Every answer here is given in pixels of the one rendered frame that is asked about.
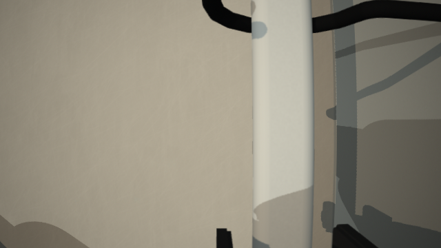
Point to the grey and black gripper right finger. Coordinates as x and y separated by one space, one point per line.
345 236

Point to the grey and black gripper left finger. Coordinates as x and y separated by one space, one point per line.
223 238

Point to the black hook tip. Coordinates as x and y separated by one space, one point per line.
211 5

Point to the grey wall panel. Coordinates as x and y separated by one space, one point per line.
387 131

